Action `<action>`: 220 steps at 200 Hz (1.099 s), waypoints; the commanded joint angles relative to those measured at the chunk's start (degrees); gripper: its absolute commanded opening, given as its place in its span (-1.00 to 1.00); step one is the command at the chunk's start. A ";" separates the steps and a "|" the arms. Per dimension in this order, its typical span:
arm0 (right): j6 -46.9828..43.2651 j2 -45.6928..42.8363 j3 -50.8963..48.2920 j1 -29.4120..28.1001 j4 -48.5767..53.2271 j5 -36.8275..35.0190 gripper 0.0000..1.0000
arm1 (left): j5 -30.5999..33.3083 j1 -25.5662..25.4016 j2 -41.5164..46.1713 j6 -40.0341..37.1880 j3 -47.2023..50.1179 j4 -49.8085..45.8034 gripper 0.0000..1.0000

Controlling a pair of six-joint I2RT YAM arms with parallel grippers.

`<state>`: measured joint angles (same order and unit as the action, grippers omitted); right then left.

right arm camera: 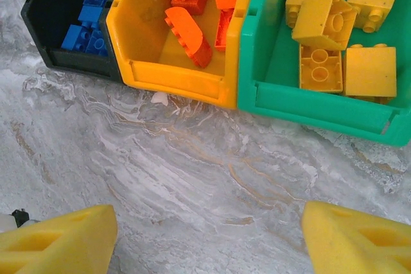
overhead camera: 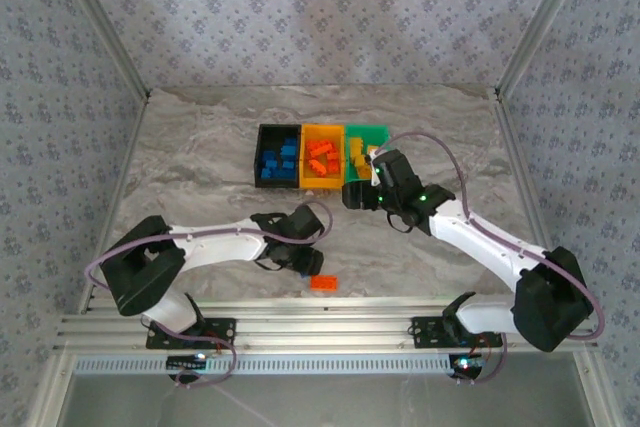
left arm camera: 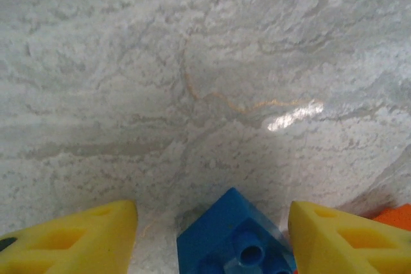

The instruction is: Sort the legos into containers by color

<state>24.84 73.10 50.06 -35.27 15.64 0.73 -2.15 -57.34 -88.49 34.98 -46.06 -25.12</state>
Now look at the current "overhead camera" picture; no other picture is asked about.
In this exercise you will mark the yellow lego brick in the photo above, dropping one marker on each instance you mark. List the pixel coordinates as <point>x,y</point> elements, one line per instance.
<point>372,149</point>
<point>364,173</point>
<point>359,161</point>
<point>356,143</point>

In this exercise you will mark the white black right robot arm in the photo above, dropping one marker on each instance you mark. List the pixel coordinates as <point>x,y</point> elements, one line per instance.
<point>475,237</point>

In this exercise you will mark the orange plastic bin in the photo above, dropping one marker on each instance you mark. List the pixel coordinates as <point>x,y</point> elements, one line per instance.
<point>320,183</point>

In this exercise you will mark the aluminium mounting rail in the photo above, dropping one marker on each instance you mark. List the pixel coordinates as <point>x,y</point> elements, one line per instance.
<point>325,327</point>

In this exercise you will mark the long orange lego brick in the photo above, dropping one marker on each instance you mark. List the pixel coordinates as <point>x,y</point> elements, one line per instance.
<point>333,167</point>
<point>324,283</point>
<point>321,173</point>

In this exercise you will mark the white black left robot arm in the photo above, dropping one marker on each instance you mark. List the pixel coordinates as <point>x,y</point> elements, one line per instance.
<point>220,247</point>

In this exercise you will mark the aluminium frame leg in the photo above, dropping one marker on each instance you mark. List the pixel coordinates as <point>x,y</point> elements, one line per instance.
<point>597,392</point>
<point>50,392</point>

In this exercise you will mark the green plastic bin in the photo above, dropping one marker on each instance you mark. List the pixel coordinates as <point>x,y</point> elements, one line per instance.
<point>375,134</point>

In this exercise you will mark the aluminium table edge rail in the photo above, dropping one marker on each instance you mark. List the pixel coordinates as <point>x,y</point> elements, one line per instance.
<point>516,147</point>
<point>131,147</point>

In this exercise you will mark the long blue lego brick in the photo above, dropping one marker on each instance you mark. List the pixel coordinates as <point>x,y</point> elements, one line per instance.
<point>288,151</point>

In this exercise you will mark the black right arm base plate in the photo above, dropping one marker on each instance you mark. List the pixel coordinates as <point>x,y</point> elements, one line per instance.
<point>425,332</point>

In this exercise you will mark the black plastic bin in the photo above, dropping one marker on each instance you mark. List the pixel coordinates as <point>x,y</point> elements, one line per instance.
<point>265,134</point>

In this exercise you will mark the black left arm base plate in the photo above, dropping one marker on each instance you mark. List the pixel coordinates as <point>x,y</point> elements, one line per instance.
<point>225,329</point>

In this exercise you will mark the aluminium frame post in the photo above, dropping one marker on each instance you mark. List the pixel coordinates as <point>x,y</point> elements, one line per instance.
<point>102,22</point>
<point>545,22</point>

